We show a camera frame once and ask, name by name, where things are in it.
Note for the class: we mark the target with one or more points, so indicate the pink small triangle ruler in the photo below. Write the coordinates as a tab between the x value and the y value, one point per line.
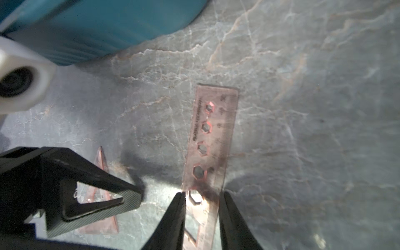
90	194

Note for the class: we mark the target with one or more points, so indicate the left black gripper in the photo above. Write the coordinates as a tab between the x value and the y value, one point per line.
61	169

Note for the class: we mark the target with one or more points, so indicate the teal plastic storage box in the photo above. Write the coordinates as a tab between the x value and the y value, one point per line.
69	32

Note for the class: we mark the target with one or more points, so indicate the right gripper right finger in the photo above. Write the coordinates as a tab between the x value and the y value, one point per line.
234	232

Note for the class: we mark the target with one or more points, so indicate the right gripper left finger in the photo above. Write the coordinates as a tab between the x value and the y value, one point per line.
170	231

